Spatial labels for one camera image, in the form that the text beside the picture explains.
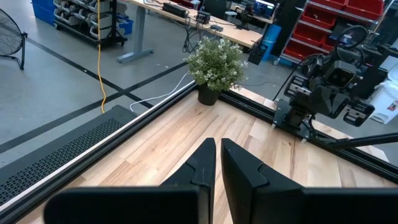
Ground black power strip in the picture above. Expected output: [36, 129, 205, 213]
[161, 2, 189, 19]

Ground blue storage crate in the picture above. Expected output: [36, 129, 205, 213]
[30, 0, 57, 26]

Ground white floor cable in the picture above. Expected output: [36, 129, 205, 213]
[129, 72, 196, 113]

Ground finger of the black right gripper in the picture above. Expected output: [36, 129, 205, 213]
[330, 91, 351, 120]
[310, 85, 332, 116]

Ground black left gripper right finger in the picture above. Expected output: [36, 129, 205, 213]
[220, 138, 398, 224]

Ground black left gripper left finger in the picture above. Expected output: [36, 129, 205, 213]
[43, 138, 217, 224]

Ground potted plant with white flowers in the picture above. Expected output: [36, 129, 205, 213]
[183, 36, 249, 106]

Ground black floor fan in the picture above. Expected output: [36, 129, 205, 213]
[0, 7, 29, 71]

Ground black perforated case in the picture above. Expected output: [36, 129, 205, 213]
[0, 105, 140, 206]

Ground yellow extension cable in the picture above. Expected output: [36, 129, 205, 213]
[96, 0, 108, 114]

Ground desk with grey legs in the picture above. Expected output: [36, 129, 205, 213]
[117, 0, 264, 65]

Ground red storage bins shelf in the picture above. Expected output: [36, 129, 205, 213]
[279, 0, 386, 65]

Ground black speaker box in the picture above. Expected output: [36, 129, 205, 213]
[248, 43, 268, 65]

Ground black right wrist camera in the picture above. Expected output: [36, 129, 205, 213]
[325, 60, 356, 89]

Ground blue barrel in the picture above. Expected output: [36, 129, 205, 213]
[262, 24, 282, 62]

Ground black shelf with white bins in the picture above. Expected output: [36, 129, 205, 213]
[52, 0, 129, 49]

